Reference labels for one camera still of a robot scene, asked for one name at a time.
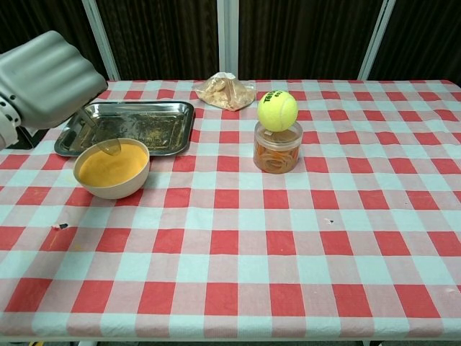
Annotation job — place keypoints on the dark pleated partition panel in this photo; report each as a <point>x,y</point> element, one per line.
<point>425,36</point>
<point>162,36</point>
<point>39,18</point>
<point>306,36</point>

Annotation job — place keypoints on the clear bag of snacks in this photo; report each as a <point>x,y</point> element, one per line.
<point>225,92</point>

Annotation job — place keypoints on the silver metal spoon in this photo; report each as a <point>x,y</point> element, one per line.
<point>113,147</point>

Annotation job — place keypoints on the clear jar of rubber bands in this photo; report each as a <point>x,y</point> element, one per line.
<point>277,155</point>

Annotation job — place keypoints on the yellow tennis ball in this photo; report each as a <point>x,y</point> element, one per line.
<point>277,110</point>

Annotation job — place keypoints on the red white checkered tablecloth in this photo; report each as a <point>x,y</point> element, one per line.
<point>252,234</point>

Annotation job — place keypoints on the stainless steel rectangular tray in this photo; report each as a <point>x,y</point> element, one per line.
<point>155,126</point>

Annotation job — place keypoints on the beige bowl of yellow powder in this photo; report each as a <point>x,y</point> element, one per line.
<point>108,180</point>

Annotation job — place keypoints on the white partition frame post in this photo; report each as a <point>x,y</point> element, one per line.
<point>376,39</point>
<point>228,36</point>
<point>101,39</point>

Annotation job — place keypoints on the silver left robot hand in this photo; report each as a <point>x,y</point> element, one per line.
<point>47,79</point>

